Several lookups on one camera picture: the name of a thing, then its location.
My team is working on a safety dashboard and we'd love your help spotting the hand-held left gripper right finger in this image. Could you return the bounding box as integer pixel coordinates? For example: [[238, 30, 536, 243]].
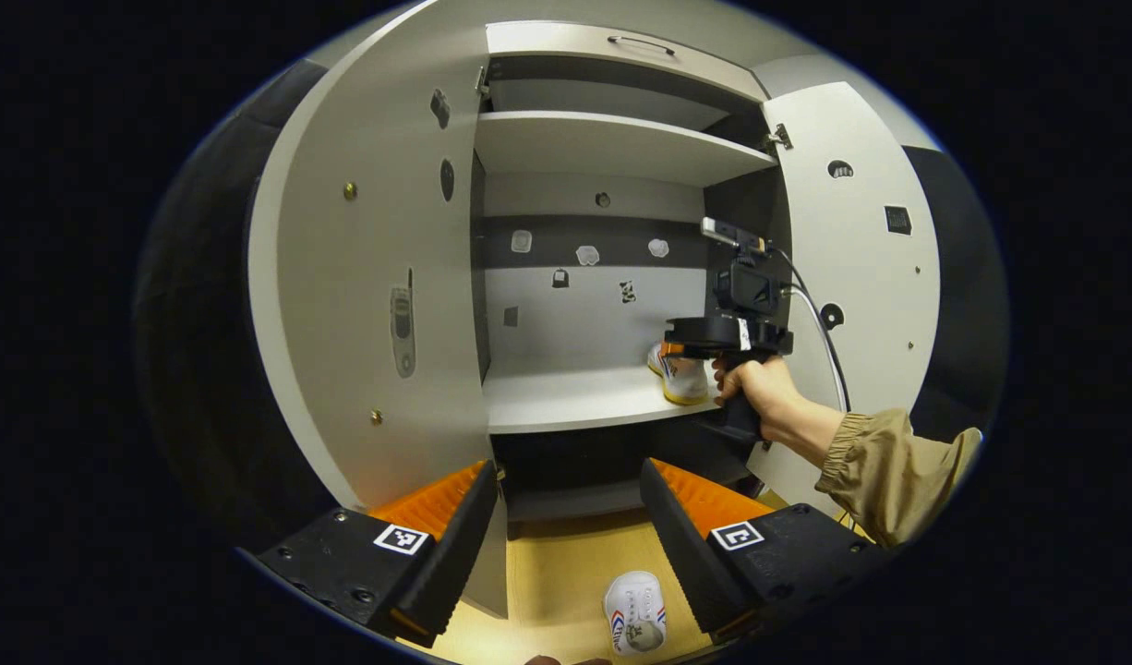
[[640, 458, 897, 646]]

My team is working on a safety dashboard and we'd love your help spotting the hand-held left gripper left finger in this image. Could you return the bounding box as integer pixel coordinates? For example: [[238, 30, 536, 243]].
[[238, 460, 500, 647]]

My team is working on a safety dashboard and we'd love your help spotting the white canvas shoe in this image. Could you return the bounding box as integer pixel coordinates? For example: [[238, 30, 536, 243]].
[[603, 571, 668, 658], [646, 340, 712, 407]]

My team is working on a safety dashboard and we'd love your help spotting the white shoe cabinet door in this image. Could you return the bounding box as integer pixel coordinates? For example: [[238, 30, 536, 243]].
[[746, 81, 943, 518], [247, 0, 510, 620]]

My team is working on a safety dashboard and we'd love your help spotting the white cabinet shelf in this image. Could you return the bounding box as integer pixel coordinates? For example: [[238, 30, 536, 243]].
[[474, 111, 779, 188]]

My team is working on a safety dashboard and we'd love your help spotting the black backdrop cloth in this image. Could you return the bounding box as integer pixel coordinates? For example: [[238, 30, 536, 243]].
[[137, 57, 1010, 555]]

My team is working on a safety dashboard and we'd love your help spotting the black cable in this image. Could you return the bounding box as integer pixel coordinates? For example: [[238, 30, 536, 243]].
[[771, 246, 853, 412]]

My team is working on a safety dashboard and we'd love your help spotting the white cable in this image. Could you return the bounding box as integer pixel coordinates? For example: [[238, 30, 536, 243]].
[[780, 284, 849, 414]]

